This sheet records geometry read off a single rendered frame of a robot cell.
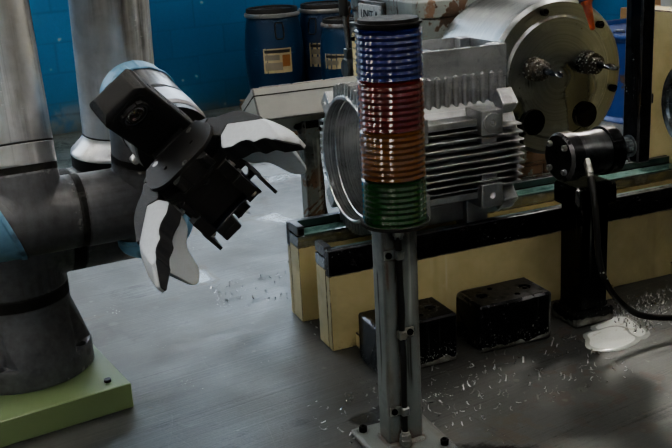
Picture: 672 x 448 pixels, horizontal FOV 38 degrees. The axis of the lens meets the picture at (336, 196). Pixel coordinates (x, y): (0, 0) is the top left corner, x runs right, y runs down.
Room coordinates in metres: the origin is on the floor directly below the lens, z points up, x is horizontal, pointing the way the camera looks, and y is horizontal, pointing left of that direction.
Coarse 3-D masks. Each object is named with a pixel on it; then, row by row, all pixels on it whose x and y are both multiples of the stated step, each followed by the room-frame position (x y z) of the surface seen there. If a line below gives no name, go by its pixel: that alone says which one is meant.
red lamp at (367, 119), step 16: (416, 80) 0.85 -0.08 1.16; (368, 96) 0.84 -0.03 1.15; (384, 96) 0.84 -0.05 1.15; (400, 96) 0.84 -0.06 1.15; (416, 96) 0.85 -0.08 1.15; (368, 112) 0.84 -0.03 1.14; (384, 112) 0.84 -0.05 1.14; (400, 112) 0.84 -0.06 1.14; (416, 112) 0.84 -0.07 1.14; (368, 128) 0.85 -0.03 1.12; (384, 128) 0.84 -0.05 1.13; (400, 128) 0.84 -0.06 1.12; (416, 128) 0.84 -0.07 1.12
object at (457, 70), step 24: (432, 48) 1.27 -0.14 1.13; (456, 48) 1.18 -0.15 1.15; (480, 48) 1.19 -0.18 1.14; (504, 48) 1.20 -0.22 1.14; (432, 72) 1.16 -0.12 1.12; (456, 72) 1.17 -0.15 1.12; (480, 72) 1.19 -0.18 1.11; (504, 72) 1.20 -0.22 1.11; (432, 96) 1.16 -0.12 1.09; (456, 96) 1.17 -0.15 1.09; (480, 96) 1.19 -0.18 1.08
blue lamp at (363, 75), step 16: (368, 32) 0.84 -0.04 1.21; (384, 32) 0.84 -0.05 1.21; (400, 32) 0.84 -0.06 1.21; (416, 32) 0.85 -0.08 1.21; (368, 48) 0.84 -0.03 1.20; (384, 48) 0.84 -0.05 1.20; (400, 48) 0.84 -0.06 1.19; (416, 48) 0.85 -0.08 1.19; (368, 64) 0.84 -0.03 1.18; (384, 64) 0.84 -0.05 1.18; (400, 64) 0.84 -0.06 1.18; (416, 64) 0.85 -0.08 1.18; (368, 80) 0.84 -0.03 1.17; (384, 80) 0.84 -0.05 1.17; (400, 80) 0.84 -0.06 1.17
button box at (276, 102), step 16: (320, 80) 1.39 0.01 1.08; (336, 80) 1.39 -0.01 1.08; (352, 80) 1.40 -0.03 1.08; (256, 96) 1.34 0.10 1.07; (272, 96) 1.35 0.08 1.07; (288, 96) 1.36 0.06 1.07; (304, 96) 1.36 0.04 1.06; (320, 96) 1.37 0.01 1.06; (256, 112) 1.33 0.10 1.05; (272, 112) 1.34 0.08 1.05; (288, 112) 1.34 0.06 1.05; (304, 112) 1.35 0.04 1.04; (320, 112) 1.36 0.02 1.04; (288, 128) 1.39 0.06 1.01
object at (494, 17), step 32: (480, 0) 1.67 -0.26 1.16; (512, 0) 1.60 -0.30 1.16; (544, 0) 1.54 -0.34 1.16; (576, 0) 1.56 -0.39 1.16; (448, 32) 1.65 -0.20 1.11; (480, 32) 1.57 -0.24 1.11; (512, 32) 1.51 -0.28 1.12; (544, 32) 1.53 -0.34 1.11; (576, 32) 1.55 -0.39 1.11; (608, 32) 1.58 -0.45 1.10; (512, 64) 1.51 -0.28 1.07; (544, 64) 1.49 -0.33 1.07; (576, 64) 1.55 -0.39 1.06; (544, 96) 1.53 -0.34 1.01; (576, 96) 1.55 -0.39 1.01; (608, 96) 1.58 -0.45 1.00; (544, 128) 1.53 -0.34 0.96; (576, 128) 1.55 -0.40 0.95
